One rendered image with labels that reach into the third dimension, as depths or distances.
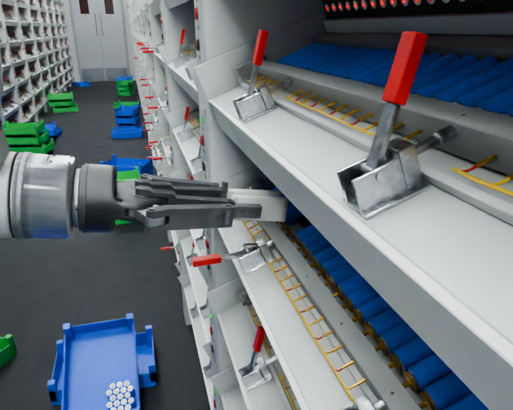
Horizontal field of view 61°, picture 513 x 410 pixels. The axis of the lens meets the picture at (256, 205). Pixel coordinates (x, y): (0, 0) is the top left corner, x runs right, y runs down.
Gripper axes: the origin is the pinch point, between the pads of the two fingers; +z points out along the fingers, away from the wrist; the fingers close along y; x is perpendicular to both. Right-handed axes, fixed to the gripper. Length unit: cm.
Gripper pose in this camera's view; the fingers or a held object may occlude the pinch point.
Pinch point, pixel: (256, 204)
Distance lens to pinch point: 53.7
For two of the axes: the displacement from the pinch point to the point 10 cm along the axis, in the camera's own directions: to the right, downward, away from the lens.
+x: -1.5, 9.3, 3.3
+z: 9.5, 0.4, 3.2
